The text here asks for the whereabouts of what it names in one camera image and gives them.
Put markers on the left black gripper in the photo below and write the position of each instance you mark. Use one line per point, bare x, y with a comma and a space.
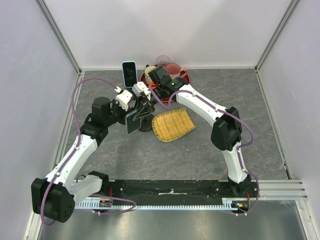
116, 104

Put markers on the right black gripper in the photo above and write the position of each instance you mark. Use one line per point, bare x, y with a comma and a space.
148, 106

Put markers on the black round-base phone holder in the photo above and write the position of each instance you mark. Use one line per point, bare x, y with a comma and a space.
146, 123

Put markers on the black smartphone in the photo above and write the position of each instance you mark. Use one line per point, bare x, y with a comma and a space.
132, 122

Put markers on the blue-cased smartphone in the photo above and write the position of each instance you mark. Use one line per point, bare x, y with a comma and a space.
129, 72

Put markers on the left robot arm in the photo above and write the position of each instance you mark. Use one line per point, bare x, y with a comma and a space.
56, 195

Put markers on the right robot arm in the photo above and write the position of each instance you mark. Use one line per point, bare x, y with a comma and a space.
226, 134

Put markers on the woven bamboo tray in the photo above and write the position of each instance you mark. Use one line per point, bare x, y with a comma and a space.
172, 125

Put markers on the cream mug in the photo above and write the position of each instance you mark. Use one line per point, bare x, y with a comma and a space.
147, 70

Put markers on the pink patterned mug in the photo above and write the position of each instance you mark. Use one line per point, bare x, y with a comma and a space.
174, 70

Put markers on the clear glass tumbler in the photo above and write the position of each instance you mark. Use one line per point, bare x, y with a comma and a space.
162, 60

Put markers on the red round tray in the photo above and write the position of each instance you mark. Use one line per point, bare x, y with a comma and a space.
186, 77

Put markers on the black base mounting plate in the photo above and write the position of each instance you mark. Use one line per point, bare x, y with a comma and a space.
125, 188

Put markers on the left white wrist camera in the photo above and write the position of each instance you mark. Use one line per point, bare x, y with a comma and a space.
123, 96

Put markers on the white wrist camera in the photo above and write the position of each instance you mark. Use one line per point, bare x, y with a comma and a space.
140, 89
123, 96

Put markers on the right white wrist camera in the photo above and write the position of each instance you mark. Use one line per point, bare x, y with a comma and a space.
140, 89

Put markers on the slotted cable duct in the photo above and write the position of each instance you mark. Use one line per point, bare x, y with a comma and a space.
164, 202

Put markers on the left aluminium frame post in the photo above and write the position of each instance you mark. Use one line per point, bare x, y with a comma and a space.
42, 5

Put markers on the aluminium frame post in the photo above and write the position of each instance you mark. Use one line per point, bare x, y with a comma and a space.
293, 4
42, 5

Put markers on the right aluminium frame post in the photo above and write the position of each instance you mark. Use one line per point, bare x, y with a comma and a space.
293, 4

